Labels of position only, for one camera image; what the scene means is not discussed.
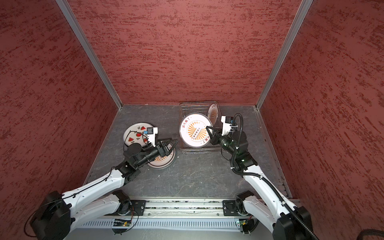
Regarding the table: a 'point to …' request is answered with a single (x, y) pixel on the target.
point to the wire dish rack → (187, 108)
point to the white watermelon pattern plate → (134, 134)
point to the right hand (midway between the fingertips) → (204, 130)
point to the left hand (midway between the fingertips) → (175, 143)
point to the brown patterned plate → (163, 162)
